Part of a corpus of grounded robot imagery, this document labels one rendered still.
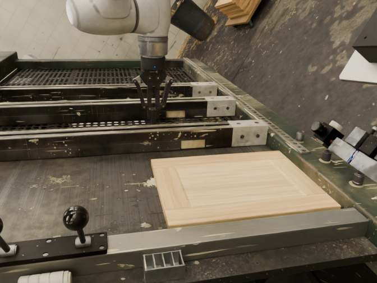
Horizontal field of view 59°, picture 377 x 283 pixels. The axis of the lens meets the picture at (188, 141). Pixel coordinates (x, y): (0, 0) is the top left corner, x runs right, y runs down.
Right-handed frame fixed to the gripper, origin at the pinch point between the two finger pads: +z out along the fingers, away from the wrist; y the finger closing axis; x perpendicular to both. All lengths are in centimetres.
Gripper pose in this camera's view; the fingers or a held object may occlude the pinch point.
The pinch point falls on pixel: (153, 118)
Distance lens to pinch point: 109.0
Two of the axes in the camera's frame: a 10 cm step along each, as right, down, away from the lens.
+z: -0.4, 9.2, 4.0
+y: -9.7, 0.6, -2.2
